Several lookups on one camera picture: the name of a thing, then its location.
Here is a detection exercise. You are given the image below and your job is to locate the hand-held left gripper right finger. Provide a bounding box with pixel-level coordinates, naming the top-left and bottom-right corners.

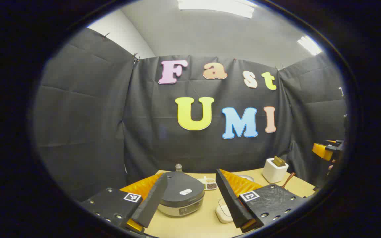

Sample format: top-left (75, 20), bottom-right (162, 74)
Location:
top-left (215, 169), bottom-right (307, 233)

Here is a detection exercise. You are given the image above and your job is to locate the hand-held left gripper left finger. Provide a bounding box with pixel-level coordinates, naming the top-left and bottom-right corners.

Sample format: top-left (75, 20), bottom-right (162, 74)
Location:
top-left (80, 172), bottom-right (168, 233)

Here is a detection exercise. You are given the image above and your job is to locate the grey silver rice cooker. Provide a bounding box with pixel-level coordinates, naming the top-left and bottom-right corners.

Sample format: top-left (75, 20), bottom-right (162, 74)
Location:
top-left (157, 171), bottom-right (206, 217)

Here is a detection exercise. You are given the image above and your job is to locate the brown wooden spoon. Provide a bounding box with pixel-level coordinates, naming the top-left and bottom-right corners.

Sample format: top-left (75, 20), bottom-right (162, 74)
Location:
top-left (281, 172), bottom-right (296, 189)

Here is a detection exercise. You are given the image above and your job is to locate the clear plastic rice container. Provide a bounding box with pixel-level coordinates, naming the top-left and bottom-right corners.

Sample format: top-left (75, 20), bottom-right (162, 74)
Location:
top-left (215, 198), bottom-right (235, 224)

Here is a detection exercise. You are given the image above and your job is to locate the divided white bean dish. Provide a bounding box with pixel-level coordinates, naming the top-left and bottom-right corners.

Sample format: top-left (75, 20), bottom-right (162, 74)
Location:
top-left (197, 176), bottom-right (218, 191)

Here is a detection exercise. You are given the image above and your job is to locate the white toaster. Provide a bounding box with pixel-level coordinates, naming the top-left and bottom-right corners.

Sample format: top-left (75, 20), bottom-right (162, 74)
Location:
top-left (262, 158), bottom-right (289, 184)

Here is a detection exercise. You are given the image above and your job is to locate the black backdrop cloth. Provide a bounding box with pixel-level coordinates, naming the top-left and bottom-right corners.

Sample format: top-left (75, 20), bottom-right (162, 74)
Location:
top-left (33, 28), bottom-right (348, 202)

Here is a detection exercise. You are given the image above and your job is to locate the long ceiling light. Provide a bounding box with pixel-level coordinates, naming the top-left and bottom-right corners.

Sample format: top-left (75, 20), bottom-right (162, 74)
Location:
top-left (297, 36), bottom-right (323, 56)

